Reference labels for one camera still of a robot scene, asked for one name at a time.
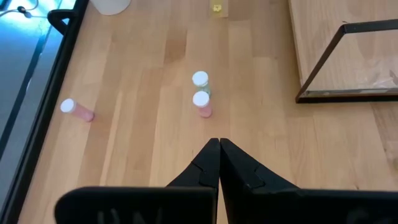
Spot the green plant in white pot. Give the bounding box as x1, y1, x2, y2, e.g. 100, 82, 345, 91
89, 0, 132, 16

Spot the small pink pill bottle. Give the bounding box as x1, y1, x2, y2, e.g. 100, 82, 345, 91
192, 90, 213, 119
60, 98, 95, 123

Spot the wooden shelf with black frame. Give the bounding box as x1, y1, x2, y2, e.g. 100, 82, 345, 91
287, 0, 398, 104

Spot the clear plastic sheet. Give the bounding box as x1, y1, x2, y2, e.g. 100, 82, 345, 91
354, 55, 398, 91

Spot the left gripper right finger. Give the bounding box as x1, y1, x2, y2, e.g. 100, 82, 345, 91
220, 138, 398, 224

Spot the small yellow pill bottle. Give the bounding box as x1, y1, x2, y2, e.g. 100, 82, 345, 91
208, 0, 229, 19

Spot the black floor cable with plug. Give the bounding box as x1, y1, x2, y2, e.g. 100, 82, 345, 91
0, 0, 40, 19

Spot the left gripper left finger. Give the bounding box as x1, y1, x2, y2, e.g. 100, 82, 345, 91
54, 138, 220, 224

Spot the small green pill bottle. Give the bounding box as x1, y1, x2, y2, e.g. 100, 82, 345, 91
192, 70, 211, 96

